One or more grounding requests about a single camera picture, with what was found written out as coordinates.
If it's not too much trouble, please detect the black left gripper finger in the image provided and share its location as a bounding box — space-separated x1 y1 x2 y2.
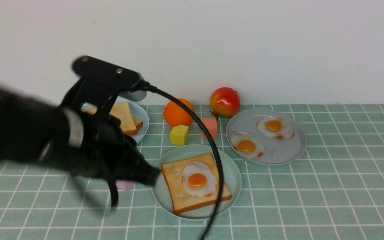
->
135 160 161 186

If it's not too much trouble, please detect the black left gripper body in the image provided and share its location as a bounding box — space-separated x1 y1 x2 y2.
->
70 112 145 208

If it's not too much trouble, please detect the toast slice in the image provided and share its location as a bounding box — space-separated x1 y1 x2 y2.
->
162 152 220 215
85 102 138 136
133 117 143 131

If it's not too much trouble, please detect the fried egg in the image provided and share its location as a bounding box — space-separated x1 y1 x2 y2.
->
229 132 265 159
182 161 218 197
256 117 295 140

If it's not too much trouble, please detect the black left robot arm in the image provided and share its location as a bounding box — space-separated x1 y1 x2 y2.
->
0 87 161 208

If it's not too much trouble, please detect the pink foam cube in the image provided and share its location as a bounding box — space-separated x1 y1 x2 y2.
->
116 180 136 192

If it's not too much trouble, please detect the yellow foam block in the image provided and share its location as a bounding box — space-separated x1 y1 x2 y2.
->
170 125 189 146

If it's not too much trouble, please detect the light blue bread plate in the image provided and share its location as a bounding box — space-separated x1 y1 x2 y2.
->
80 97 150 144

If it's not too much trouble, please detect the orange fruit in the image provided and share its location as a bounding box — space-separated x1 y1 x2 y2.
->
163 101 194 127

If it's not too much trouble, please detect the salmon foam cube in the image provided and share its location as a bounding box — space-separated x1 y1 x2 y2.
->
201 117 218 139

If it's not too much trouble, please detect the green centre plate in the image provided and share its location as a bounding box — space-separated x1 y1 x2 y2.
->
152 144 242 220

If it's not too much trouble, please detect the red pomegranate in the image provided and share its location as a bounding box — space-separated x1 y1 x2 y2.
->
209 87 241 119

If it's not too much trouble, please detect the grey egg plate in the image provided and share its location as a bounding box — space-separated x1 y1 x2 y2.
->
226 108 307 165

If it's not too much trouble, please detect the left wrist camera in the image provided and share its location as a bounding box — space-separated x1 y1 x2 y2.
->
61 56 148 119

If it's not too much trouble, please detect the black left camera cable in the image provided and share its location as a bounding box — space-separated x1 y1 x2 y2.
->
139 80 225 240

